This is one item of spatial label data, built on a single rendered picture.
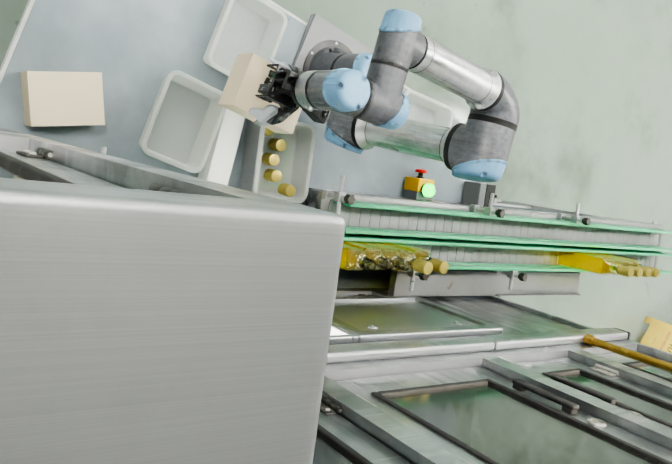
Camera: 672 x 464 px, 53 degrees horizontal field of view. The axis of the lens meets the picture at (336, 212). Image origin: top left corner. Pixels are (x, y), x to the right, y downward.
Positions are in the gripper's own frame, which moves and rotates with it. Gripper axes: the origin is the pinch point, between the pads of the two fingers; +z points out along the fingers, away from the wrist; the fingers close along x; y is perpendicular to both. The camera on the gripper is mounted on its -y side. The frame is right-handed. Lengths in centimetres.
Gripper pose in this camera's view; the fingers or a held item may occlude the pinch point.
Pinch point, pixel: (268, 94)
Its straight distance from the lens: 152.9
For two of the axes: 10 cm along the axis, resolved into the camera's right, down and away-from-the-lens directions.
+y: -7.5, -3.3, -5.8
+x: -3.5, 9.3, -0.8
